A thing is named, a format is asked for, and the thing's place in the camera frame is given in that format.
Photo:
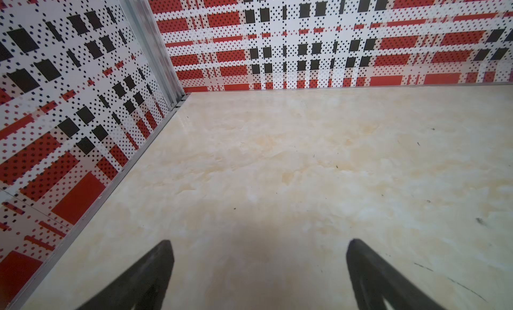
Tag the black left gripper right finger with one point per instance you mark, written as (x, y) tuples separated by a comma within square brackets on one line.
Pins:
[(376, 283)]

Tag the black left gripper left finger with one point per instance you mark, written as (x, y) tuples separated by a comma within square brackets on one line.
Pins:
[(142, 286)]

